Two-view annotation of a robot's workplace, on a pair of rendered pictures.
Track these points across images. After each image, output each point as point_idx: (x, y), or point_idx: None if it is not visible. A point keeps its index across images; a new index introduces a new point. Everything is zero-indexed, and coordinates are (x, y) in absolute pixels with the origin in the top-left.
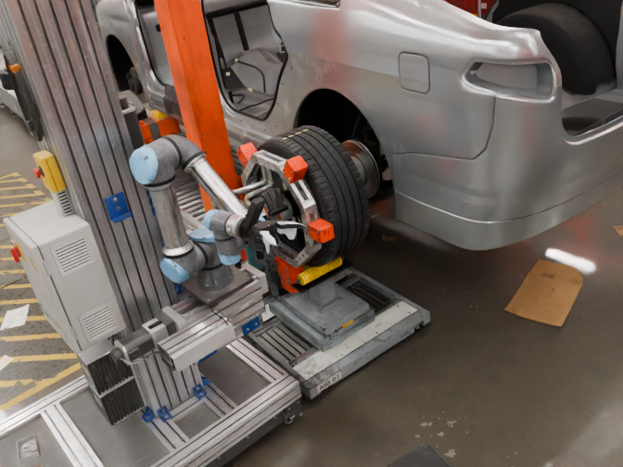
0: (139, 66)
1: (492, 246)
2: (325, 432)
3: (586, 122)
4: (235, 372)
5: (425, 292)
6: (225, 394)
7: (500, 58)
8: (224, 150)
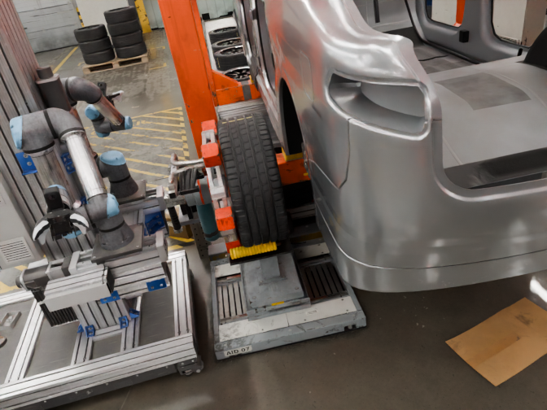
0: (242, 37)
1: (365, 289)
2: (207, 396)
3: None
4: (162, 315)
5: (384, 293)
6: (142, 331)
7: (352, 73)
8: None
